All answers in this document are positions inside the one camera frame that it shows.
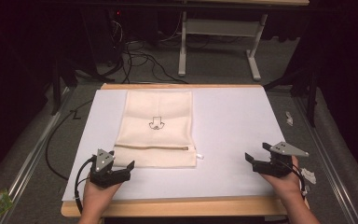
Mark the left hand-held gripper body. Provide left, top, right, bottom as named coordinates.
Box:
left=89, top=147, right=131, bottom=189

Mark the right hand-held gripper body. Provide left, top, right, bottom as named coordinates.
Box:
left=252, top=141, right=310, bottom=179

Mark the person's right hand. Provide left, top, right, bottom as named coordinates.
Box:
left=258, top=154, right=303, bottom=200

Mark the person's left hand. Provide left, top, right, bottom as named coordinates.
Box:
left=81, top=178, right=123, bottom=219

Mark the crumpled white paper scrap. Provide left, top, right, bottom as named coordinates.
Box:
left=300, top=167, right=318, bottom=186

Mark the white table mat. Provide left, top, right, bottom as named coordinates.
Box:
left=61, top=87, right=287, bottom=203

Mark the small white paper scrap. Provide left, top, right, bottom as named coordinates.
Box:
left=284, top=110, right=295, bottom=127

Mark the cream cloth zipper bag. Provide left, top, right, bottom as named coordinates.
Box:
left=113, top=90, right=198, bottom=169

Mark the black stand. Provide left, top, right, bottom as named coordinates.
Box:
left=49, top=57, right=79, bottom=117
left=263, top=66, right=321, bottom=128

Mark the wooden table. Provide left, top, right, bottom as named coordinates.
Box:
left=60, top=82, right=310, bottom=218

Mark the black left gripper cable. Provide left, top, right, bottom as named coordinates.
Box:
left=73, top=156, right=98, bottom=215

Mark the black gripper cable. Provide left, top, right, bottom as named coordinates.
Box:
left=73, top=156, right=98, bottom=215
left=282, top=160, right=308, bottom=196

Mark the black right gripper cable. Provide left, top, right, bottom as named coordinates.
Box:
left=282, top=160, right=308, bottom=196

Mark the metal floor rail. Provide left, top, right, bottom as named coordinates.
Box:
left=293, top=96, right=358, bottom=224
left=0, top=87, right=73, bottom=224

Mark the black floor cable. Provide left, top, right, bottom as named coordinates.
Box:
left=44, top=98, right=95, bottom=182

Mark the bundle of black floor cables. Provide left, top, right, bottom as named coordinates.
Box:
left=101, top=18, right=190, bottom=85

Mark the white desk frame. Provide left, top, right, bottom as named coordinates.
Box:
left=177, top=11, right=269, bottom=82

